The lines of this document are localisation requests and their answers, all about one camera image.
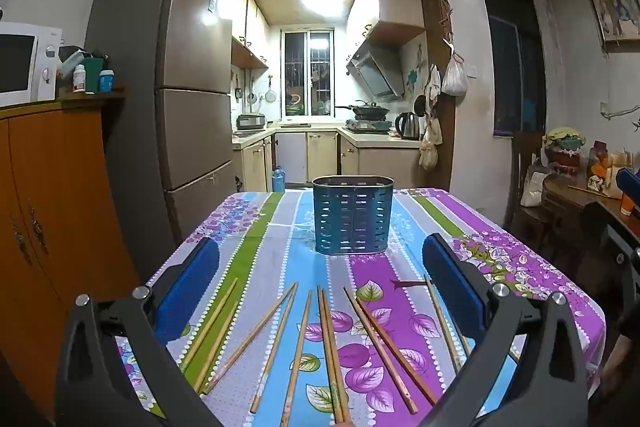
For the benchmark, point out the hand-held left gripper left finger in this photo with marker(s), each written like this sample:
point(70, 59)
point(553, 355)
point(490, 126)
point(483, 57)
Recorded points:
point(187, 287)

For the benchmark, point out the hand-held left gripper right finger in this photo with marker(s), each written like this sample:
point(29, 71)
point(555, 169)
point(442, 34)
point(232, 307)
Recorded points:
point(450, 282)

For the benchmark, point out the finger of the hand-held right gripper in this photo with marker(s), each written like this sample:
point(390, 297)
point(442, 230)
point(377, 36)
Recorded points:
point(630, 187)

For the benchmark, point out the blue perforated utensil holder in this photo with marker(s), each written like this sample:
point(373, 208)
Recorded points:
point(350, 217)

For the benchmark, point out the bunch of wooden chopsticks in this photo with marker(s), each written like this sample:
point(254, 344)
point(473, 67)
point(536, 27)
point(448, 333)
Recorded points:
point(331, 347)

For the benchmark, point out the dark wooden side table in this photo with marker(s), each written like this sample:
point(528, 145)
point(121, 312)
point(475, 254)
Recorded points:
point(565, 202)

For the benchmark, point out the floral striped tablecloth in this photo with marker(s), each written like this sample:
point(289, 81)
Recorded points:
point(380, 267)

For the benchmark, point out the flower basket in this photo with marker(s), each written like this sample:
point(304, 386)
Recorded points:
point(565, 147)

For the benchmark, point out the dark wooden chair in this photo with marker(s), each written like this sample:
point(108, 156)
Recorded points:
point(520, 217)

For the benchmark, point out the beige hanging cloth bag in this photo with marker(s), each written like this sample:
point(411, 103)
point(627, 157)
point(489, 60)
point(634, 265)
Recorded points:
point(430, 147)

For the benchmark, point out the steel electric kettle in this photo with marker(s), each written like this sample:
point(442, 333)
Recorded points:
point(409, 127)

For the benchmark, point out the grey refrigerator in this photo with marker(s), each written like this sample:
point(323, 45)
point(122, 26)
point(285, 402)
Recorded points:
point(190, 122)

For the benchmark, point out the orange wooden cabinet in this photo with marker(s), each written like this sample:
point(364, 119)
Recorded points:
point(55, 187)

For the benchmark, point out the dark window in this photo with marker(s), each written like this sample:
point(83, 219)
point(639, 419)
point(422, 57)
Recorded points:
point(512, 67)

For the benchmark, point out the gas stove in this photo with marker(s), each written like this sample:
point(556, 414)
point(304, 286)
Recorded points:
point(367, 125)

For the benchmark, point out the beige kitchen base cabinets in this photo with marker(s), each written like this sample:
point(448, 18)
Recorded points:
point(320, 157)

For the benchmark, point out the black wok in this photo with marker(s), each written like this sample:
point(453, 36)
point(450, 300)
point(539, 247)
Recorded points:
point(367, 109)

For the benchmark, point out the hanging white cloth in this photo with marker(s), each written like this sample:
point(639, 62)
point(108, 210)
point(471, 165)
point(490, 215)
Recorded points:
point(434, 82)

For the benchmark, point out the white hanging plastic bag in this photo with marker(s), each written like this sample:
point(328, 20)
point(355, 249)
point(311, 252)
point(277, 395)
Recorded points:
point(455, 79)

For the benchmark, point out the hanging metal strainer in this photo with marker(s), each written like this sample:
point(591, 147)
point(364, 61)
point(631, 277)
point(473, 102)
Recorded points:
point(270, 94)

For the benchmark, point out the blue lidded jar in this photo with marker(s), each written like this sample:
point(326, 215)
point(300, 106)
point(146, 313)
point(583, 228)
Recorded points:
point(106, 83)

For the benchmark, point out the steel range hood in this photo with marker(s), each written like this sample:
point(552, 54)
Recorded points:
point(375, 72)

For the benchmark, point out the green plastic cup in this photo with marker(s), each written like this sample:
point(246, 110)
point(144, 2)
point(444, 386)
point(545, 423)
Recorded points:
point(93, 77)

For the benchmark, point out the small white bottle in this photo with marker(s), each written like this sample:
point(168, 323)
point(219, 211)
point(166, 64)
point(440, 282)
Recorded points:
point(78, 79)

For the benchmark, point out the barred kitchen window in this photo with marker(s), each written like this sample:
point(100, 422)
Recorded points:
point(307, 72)

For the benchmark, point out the red hanging knot ornament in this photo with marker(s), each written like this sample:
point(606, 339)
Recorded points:
point(446, 19)

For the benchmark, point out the beige cabinets above hood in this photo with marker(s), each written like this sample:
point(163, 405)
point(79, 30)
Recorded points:
point(395, 7)

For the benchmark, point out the white microwave oven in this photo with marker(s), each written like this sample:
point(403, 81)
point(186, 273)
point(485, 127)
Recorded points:
point(20, 62)

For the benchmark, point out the framed wall picture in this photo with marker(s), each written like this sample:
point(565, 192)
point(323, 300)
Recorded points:
point(615, 14)

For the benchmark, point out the blue flower wall decal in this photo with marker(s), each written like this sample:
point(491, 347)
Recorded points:
point(412, 77)

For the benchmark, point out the beige wall cabinets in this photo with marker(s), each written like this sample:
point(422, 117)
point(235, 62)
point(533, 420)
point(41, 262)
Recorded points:
point(247, 32)

